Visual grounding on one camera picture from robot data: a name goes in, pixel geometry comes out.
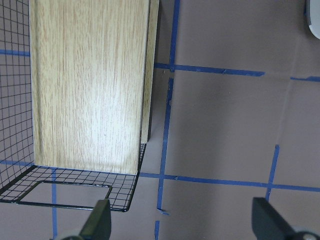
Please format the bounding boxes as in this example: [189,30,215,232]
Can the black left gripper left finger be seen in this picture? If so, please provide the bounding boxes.
[61,199,112,240]

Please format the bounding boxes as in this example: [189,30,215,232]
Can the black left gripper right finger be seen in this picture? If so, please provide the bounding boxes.
[251,197,320,240]

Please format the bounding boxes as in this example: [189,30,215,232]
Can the black wire basket shelf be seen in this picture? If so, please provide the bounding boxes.
[0,0,159,212]

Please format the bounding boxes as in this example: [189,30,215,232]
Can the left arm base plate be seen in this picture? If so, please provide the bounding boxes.
[305,0,320,39]

